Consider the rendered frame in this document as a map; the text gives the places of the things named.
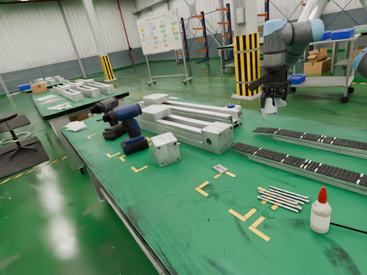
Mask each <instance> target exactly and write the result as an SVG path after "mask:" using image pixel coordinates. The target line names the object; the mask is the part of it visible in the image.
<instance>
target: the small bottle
mask: <svg viewBox="0 0 367 275"><path fill-rule="evenodd" d="M331 211H332V209H331V207H330V206H329V204H328V203H327V192H326V188H325V186H322V188H321V190H320V192H319V194H318V200H316V201H315V202H314V203H313V204H312V207H311V218H310V228H311V229H312V230H313V231H314V232H316V233H319V234H325V233H327V232H328V230H329V224H330V216H331Z"/></svg>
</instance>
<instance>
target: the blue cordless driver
mask: <svg viewBox="0 0 367 275"><path fill-rule="evenodd" d="M141 114H142V110H141V106H140V104H138V103H136V105H135V104H131V105H127V106H123V107H120V108H117V109H115V110H110V111H109V112H108V113H107V114H105V115H103V116H102V119H99V120H96V121H97V122H98V121H102V120H103V121H104V122H113V123H116V122H118V121H120V122H121V121H122V122H121V124H122V126H123V127H124V128H125V129H126V131H127V133H128V135H129V136H128V137H125V138H123V142H121V147H122V149H123V151H124V153H125V155H126V156H127V155H130V154H133V153H136V152H139V151H142V150H145V149H147V148H149V144H148V141H147V139H146V137H145V136H143V135H142V134H141V132H140V127H139V125H138V122H137V120H136V119H135V118H134V117H138V116H139V115H141Z"/></svg>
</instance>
